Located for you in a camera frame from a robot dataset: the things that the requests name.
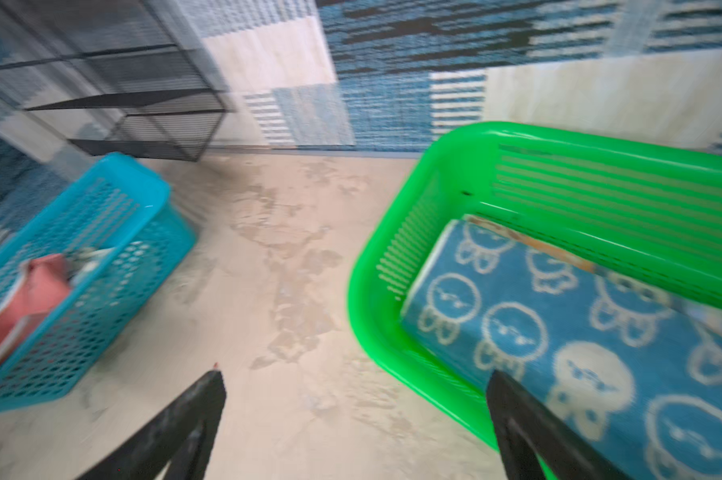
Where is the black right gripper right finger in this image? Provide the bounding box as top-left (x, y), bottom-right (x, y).
top-left (486, 371), bottom-right (627, 480)

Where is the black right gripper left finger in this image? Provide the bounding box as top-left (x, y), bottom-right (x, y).
top-left (80, 369), bottom-right (227, 479)

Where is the light blue patterned towel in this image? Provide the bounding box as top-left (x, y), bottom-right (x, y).
top-left (401, 218), bottom-right (722, 479)

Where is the teal plastic basket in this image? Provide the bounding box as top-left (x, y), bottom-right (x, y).
top-left (0, 153), bottom-right (196, 412)

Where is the multicolour rabbit towel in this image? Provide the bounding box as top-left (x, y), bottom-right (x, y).
top-left (465, 215), bottom-right (722, 335)

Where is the red pink towel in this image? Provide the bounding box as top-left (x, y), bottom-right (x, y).
top-left (0, 254), bottom-right (71, 366)

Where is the green plastic basket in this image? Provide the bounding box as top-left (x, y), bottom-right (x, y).
top-left (348, 122), bottom-right (722, 479)

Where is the black wire shelf rack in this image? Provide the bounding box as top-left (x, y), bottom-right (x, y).
top-left (0, 1), bottom-right (231, 162)

